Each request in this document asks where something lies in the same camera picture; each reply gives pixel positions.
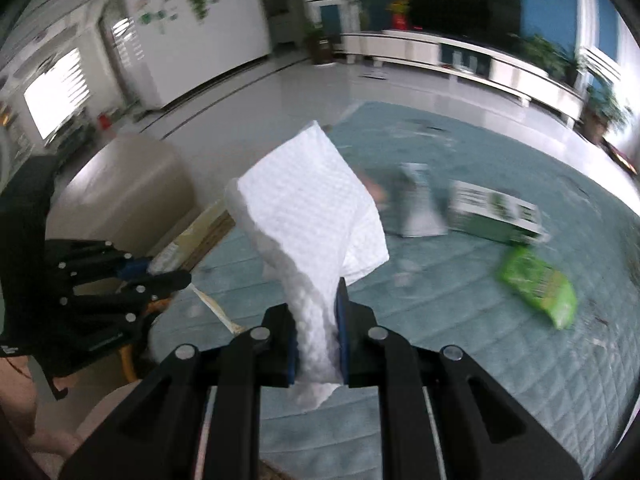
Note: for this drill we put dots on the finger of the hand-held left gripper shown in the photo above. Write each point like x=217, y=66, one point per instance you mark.
x=145, y=290
x=100, y=260

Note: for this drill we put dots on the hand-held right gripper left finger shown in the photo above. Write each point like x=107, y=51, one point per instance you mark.
x=291, y=355

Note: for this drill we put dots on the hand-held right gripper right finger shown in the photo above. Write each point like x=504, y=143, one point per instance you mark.
x=342, y=332

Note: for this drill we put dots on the white paper towel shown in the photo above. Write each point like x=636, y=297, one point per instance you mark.
x=305, y=220

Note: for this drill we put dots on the person's left forearm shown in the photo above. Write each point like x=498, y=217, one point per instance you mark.
x=15, y=400

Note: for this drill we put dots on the teal quilted mat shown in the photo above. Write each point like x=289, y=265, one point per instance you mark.
x=475, y=385

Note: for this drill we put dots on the grey and white pouch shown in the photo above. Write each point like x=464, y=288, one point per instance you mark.
x=422, y=210

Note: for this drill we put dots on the bright window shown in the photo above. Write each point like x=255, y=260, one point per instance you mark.
x=55, y=95

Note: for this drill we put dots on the green and white carton box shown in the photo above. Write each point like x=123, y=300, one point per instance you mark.
x=492, y=215

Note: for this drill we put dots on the green snack packet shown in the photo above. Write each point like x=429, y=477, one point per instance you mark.
x=542, y=285

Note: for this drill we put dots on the potted plant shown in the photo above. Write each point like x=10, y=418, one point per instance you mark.
x=602, y=110
x=542, y=55
x=317, y=42

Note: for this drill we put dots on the white television cabinet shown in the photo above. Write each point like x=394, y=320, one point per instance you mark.
x=500, y=67

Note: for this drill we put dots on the red and yellow figure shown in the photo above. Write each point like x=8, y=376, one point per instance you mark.
x=400, y=12

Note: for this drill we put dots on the black television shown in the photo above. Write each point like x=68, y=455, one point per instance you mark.
x=465, y=5

